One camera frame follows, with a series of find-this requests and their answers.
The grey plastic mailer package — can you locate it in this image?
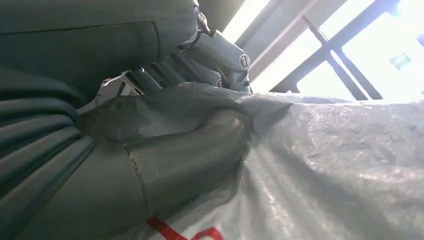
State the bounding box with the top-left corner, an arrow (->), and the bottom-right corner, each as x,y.
79,82 -> 424,240

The ribbed grey left arm sleeve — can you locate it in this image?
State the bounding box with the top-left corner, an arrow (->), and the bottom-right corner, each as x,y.
0,64 -> 97,240

